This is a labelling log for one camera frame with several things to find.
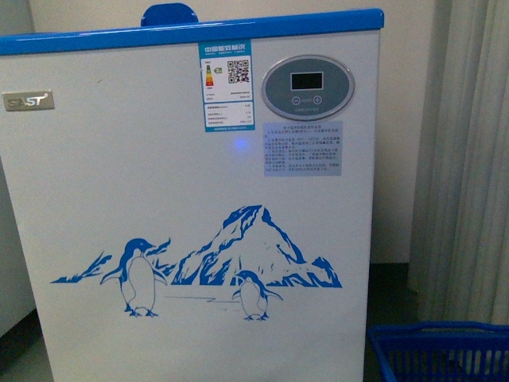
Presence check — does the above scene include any grey instruction sticker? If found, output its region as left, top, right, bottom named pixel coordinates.
left=263, top=121, right=344, bottom=177

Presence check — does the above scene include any white blue chest freezer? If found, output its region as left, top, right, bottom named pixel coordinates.
left=1, top=8, right=384, bottom=381

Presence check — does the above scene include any oval temperature control panel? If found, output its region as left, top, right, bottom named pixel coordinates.
left=262, top=55, right=356, bottom=121

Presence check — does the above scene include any energy label sticker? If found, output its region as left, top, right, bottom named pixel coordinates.
left=198, top=39, right=255, bottom=132

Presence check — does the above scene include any white curtain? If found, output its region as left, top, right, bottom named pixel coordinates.
left=409, top=1, right=508, bottom=324

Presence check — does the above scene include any blue plastic shopping basket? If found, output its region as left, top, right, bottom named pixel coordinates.
left=367, top=322, right=508, bottom=381

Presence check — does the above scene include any silver brand nameplate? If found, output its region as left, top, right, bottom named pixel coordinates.
left=2, top=90, right=55, bottom=111

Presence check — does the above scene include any blue freezer lid handle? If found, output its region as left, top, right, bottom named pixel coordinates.
left=140, top=2, right=199, bottom=27

